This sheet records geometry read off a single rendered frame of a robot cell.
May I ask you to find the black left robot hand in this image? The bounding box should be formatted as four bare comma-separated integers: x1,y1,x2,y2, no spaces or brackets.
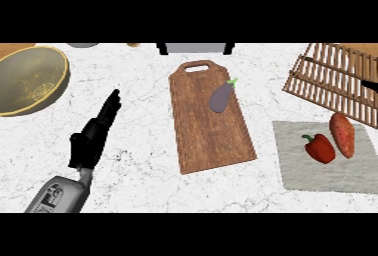
67,88,123,171

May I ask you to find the red bell pepper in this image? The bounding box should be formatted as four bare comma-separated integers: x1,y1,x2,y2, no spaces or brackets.
302,133,337,165

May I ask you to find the grey cloth placemat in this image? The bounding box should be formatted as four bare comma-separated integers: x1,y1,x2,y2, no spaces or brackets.
272,120,378,195

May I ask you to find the wooden slatted tiered shelf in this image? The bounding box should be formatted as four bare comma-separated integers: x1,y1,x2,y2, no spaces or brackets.
281,43,378,130

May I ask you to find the grey bowl with yellow rim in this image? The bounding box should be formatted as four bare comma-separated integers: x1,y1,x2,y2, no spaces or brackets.
0,45,73,118

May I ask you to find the brown wooden cutting board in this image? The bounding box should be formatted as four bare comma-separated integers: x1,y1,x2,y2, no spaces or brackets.
168,59,259,176

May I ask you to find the small grey round object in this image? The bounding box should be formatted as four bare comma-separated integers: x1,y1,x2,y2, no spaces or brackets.
66,43,103,49

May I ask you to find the purple eggplant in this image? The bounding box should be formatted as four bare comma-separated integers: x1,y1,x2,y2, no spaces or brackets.
209,78,240,114

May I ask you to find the brown wooden object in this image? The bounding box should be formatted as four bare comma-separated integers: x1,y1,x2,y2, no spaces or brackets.
0,43,38,60

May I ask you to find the grey and black appliance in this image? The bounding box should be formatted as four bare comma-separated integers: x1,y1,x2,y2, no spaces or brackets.
156,43,237,56

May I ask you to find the orange sweet potato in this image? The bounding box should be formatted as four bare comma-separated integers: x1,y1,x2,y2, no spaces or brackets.
329,112,358,160

